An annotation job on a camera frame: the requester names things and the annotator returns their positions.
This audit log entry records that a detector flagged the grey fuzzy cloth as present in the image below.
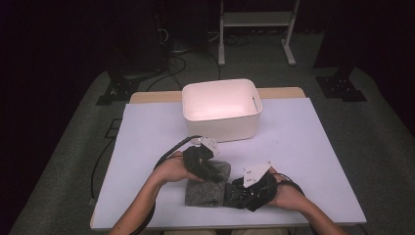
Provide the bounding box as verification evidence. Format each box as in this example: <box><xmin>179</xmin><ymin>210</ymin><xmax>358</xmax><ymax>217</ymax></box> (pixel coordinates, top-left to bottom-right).
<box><xmin>184</xmin><ymin>160</ymin><xmax>232</xmax><ymax>209</ymax></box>

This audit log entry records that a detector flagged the dark equipment rack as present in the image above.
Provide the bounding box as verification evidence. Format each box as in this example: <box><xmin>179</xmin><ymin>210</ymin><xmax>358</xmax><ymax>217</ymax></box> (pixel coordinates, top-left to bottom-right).
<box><xmin>156</xmin><ymin>0</ymin><xmax>209</xmax><ymax>55</ymax></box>

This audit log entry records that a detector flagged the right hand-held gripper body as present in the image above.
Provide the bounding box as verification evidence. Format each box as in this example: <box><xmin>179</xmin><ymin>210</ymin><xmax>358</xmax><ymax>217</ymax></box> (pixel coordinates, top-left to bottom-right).
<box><xmin>243</xmin><ymin>161</ymin><xmax>278</xmax><ymax>212</ymax></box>

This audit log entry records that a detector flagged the black floor cable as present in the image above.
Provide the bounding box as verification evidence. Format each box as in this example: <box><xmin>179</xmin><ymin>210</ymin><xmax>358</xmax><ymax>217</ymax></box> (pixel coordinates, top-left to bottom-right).
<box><xmin>90</xmin><ymin>138</ymin><xmax>116</xmax><ymax>200</ymax></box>
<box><xmin>145</xmin><ymin>55</ymin><xmax>189</xmax><ymax>92</ymax></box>

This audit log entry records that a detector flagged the white table cover sheet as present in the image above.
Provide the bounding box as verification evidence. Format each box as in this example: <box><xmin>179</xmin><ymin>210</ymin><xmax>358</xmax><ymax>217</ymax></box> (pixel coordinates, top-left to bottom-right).
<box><xmin>90</xmin><ymin>97</ymin><xmax>367</xmax><ymax>231</ymax></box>

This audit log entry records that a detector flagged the black stand base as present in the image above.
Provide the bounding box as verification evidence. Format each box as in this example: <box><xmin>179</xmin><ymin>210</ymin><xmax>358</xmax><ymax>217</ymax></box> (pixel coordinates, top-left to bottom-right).
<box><xmin>96</xmin><ymin>70</ymin><xmax>142</xmax><ymax>106</ymax></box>
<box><xmin>315</xmin><ymin>67</ymin><xmax>367</xmax><ymax>103</ymax></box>

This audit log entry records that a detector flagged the person's left hand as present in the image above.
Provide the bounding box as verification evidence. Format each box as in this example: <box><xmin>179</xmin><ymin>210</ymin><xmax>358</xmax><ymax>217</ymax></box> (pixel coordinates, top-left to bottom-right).
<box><xmin>153</xmin><ymin>150</ymin><xmax>205</xmax><ymax>184</ymax></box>

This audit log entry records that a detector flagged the black rectangular floor frame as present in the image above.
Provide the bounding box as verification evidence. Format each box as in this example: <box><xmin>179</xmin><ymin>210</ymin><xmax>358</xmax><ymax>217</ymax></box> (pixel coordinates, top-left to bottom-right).
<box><xmin>104</xmin><ymin>118</ymin><xmax>122</xmax><ymax>139</ymax></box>

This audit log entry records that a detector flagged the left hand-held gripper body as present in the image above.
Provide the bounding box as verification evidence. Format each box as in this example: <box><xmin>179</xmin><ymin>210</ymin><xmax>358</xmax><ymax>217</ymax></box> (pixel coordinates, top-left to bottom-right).
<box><xmin>182</xmin><ymin>136</ymin><xmax>220</xmax><ymax>179</ymax></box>

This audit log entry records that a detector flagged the white plastic storage box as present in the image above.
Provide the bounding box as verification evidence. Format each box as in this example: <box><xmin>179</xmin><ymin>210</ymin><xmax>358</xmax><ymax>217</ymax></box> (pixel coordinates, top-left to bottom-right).
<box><xmin>181</xmin><ymin>77</ymin><xmax>263</xmax><ymax>144</ymax></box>

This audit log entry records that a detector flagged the person's right hand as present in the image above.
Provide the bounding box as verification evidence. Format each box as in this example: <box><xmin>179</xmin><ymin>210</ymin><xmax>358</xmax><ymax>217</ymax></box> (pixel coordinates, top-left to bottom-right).
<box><xmin>268</xmin><ymin>166</ymin><xmax>306</xmax><ymax>213</ymax></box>

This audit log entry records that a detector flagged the white metal stand frame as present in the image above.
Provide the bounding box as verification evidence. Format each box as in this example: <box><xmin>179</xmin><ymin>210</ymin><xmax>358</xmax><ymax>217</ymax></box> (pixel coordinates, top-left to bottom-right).
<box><xmin>217</xmin><ymin>0</ymin><xmax>300</xmax><ymax>68</ymax></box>

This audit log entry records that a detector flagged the wooden table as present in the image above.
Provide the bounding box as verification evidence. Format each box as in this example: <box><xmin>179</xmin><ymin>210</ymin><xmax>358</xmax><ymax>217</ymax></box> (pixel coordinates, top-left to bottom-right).
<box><xmin>129</xmin><ymin>86</ymin><xmax>306</xmax><ymax>105</ymax></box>

